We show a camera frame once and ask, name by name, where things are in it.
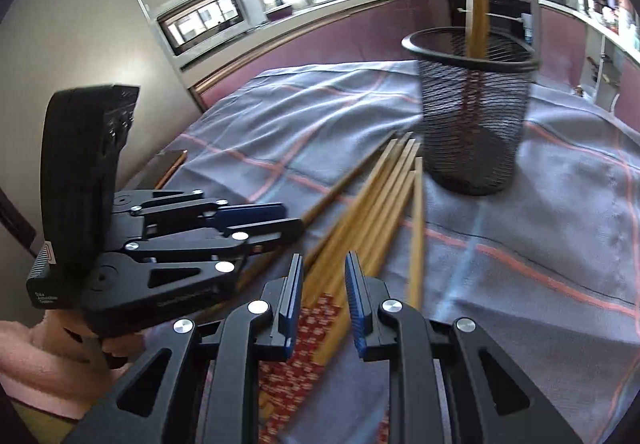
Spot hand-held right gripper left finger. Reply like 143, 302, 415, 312
62, 253, 306, 444

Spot person's left hand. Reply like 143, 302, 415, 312
100, 329, 151, 367

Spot pile of wooden chopsticks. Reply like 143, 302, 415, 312
257, 131, 426, 444

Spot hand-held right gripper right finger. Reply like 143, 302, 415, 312
345, 251, 583, 444

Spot pink kitchen base cabinets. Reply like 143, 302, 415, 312
192, 0, 451, 109
537, 0, 640, 135

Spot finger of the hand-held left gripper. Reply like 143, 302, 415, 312
92, 219, 307, 295
112, 190, 288, 231

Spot grey refrigerator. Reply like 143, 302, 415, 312
0, 0, 203, 265

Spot black mesh utensil holder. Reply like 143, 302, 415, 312
401, 28, 542, 197

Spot white microwave oven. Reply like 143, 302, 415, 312
152, 0, 268, 57

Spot grey checked tablecloth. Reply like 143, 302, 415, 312
145, 61, 640, 444

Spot person's left forearm pink sleeve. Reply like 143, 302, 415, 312
0, 316, 121, 422

